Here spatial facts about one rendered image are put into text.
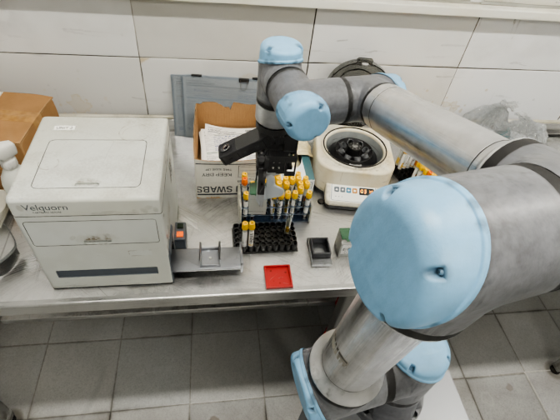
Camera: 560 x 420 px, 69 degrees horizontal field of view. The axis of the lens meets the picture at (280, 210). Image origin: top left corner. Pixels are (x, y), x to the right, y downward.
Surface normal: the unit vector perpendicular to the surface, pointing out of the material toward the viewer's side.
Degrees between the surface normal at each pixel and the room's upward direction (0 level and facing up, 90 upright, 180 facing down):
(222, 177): 87
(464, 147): 53
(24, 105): 2
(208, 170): 95
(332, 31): 90
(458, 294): 66
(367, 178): 90
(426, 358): 7
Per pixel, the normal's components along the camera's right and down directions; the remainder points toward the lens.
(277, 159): 0.07, 0.73
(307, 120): 0.29, 0.71
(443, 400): 0.08, -0.69
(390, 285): -0.93, 0.08
